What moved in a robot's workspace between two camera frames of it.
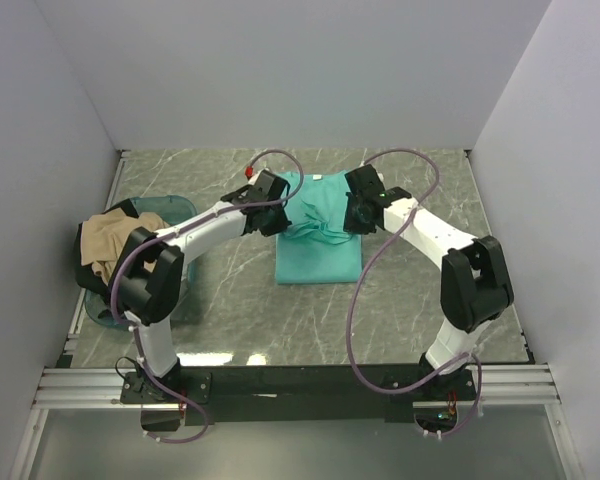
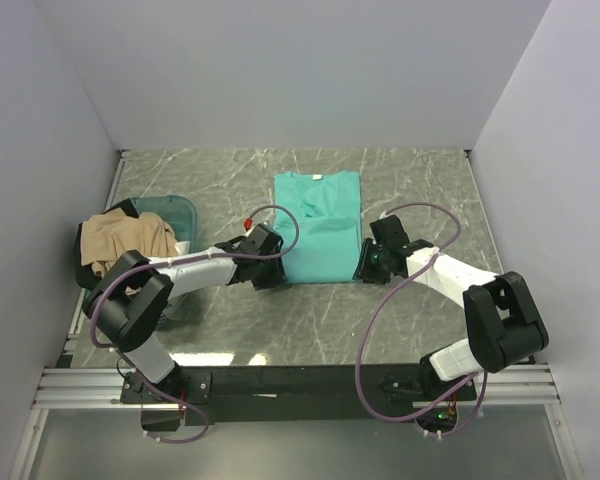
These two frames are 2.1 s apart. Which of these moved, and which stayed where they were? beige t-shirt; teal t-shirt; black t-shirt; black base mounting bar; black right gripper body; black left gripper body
Moved: black left gripper body; black right gripper body
Stayed: black base mounting bar; teal t-shirt; beige t-shirt; black t-shirt
